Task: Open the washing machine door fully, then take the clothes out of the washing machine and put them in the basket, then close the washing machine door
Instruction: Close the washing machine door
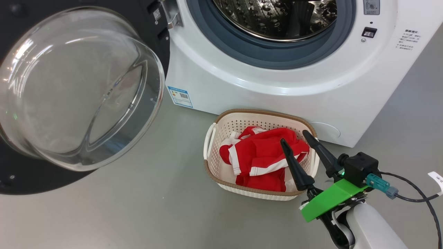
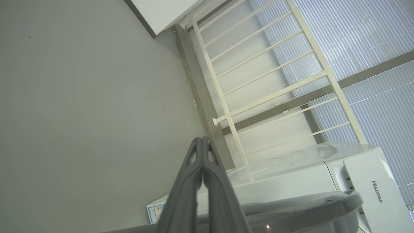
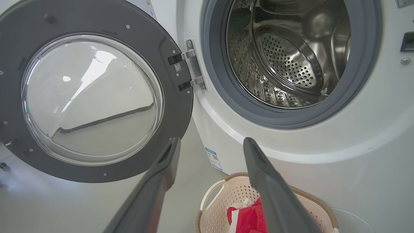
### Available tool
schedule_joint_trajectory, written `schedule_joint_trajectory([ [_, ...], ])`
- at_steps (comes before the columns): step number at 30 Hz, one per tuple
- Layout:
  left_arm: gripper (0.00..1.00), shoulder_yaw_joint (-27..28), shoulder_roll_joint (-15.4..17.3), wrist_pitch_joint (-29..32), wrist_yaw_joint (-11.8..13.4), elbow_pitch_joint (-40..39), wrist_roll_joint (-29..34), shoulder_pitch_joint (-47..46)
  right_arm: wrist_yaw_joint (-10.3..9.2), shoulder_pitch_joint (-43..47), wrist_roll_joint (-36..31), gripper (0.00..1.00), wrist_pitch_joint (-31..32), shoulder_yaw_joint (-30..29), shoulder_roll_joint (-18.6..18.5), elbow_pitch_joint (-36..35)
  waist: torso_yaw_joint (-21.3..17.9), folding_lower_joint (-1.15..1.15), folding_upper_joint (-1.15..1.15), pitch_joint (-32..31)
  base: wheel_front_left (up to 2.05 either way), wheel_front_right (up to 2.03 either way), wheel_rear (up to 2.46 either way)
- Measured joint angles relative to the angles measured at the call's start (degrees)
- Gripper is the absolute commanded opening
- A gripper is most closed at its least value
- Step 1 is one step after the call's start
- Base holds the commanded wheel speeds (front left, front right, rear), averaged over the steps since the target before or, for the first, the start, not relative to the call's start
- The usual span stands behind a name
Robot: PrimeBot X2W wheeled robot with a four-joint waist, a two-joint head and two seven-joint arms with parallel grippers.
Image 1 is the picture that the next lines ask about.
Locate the round glass washer door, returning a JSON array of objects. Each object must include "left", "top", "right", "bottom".
[{"left": 0, "top": 0, "right": 171, "bottom": 195}]

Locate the teal cable connector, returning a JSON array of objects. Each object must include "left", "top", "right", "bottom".
[{"left": 365, "top": 173, "right": 399, "bottom": 200}]

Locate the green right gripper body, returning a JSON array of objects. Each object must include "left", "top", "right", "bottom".
[{"left": 299, "top": 178, "right": 369, "bottom": 249}]

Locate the cream perforated basket brown rim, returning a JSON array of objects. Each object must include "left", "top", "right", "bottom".
[{"left": 203, "top": 109, "right": 320, "bottom": 201}]

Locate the red and white garment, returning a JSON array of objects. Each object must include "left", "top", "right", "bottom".
[{"left": 219, "top": 126, "right": 310, "bottom": 193}]

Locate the thin black cable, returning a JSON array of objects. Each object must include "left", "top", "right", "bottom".
[{"left": 377, "top": 171, "right": 443, "bottom": 249}]

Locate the round white filter cover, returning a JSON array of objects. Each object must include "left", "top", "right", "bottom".
[{"left": 309, "top": 121, "right": 342, "bottom": 142}]

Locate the blue energy label sticker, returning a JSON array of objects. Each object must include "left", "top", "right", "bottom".
[{"left": 167, "top": 85, "right": 194, "bottom": 109}]

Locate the white front-load washing machine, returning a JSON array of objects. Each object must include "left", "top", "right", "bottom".
[{"left": 165, "top": 0, "right": 443, "bottom": 148}]

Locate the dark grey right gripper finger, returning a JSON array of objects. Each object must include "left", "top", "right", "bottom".
[
  {"left": 302, "top": 129, "right": 344, "bottom": 179},
  {"left": 280, "top": 138, "right": 316, "bottom": 192}
]

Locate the white cable tag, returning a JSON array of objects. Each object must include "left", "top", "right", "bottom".
[{"left": 428, "top": 171, "right": 443, "bottom": 196}]

